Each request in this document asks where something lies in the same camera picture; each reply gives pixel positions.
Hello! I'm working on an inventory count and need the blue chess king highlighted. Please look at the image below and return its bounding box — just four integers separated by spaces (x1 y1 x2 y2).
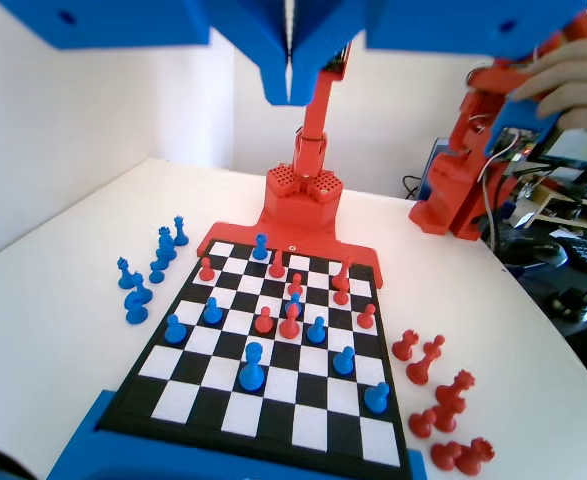
237 342 267 393

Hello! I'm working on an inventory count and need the wooden desk shelf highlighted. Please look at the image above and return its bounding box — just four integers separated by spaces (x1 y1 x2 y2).
530 182 587 229

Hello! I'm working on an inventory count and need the grey laptop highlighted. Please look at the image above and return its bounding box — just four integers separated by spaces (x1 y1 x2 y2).
425 138 452 201

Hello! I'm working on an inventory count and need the blue base plate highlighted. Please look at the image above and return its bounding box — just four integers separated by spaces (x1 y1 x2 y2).
47 389 427 480

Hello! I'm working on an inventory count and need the chessboard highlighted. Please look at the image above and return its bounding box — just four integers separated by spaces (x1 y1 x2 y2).
95 238 414 474

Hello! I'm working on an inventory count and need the red leader arm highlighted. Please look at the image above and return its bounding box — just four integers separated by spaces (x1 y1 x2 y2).
407 9 587 242

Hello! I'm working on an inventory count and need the person's bare hand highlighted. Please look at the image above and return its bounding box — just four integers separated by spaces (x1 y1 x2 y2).
514 37 587 132

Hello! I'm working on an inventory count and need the black background cable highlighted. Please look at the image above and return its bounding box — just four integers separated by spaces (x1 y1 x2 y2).
401 173 424 200

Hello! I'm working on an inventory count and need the black round stand base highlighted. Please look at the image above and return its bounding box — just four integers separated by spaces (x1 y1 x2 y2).
545 287 587 324

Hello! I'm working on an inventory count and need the computer monitor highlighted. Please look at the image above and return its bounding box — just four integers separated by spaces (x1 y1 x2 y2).
525 127 587 186

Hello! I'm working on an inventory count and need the blue chess queen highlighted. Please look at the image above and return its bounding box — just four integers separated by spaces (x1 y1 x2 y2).
172 215 190 247

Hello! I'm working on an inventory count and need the red chess king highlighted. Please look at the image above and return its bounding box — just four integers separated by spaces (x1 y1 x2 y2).
331 255 354 292

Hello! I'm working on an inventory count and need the red chess rook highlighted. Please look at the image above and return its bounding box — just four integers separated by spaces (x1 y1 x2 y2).
391 329 420 362
455 437 497 475

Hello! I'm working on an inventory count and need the blue leader arm handle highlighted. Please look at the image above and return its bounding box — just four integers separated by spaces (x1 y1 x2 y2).
482 97 564 159

